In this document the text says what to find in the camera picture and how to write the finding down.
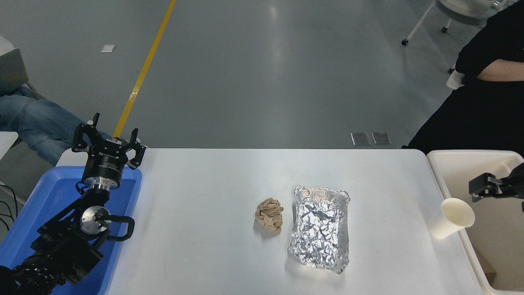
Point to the crumpled foil tray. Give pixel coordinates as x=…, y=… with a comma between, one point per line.
x=321, y=229

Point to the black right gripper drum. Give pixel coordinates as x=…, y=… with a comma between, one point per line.
x=518, y=182

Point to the person's forearm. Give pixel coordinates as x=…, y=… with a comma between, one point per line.
x=503, y=70

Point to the blue plastic tray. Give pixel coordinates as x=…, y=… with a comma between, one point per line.
x=49, y=192

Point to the white paper cup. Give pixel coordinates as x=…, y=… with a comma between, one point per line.
x=450, y=217

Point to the white plastic piece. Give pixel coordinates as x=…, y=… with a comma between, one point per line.
x=454, y=80

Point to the white wheeled chair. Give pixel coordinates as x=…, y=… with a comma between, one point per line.
x=462, y=7

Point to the small white side table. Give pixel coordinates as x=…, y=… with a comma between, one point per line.
x=7, y=141

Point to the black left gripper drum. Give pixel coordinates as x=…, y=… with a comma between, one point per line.
x=104, y=166

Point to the crumpled tan paper ball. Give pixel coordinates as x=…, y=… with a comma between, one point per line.
x=269, y=217

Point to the person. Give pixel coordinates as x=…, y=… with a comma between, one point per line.
x=41, y=123
x=483, y=114

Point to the metal floor plate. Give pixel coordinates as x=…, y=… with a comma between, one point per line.
x=361, y=139
x=381, y=138

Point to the large pale bin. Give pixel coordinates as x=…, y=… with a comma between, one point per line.
x=458, y=172

